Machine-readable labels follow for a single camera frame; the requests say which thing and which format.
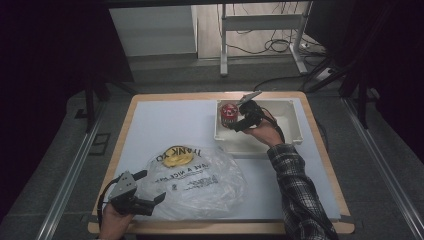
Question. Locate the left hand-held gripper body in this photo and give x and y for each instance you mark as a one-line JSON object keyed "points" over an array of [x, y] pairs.
{"points": [[124, 196]]}

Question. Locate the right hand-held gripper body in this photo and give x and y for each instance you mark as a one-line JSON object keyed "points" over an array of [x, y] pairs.
{"points": [[250, 111]]}

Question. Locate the white plastic bin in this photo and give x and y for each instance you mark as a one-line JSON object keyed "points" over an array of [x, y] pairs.
{"points": [[286, 113]]}

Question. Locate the clear printed plastic bag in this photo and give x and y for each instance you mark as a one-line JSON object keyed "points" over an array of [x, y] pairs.
{"points": [[206, 196]]}

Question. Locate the person's right hand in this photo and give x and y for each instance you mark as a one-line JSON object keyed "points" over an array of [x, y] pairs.
{"points": [[265, 133]]}

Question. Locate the person's left hand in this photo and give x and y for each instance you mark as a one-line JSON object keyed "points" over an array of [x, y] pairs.
{"points": [[113, 224]]}

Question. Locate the black floor plate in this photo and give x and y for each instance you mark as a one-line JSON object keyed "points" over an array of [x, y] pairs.
{"points": [[100, 144]]}

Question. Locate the white table mat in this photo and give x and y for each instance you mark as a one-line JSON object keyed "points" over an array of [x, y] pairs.
{"points": [[173, 123]]}

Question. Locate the white power strip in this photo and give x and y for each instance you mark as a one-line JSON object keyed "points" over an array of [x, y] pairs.
{"points": [[325, 74]]}

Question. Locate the black stand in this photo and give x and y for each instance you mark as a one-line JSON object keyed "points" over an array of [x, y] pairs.
{"points": [[362, 103], [90, 106]]}

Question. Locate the white cabinet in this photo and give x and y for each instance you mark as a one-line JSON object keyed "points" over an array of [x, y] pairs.
{"points": [[153, 30]]}

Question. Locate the aluminium rail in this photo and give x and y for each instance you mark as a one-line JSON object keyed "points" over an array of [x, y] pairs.
{"points": [[66, 186], [383, 166]]}

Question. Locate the white desk frame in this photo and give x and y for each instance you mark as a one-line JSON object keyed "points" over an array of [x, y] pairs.
{"points": [[263, 22]]}

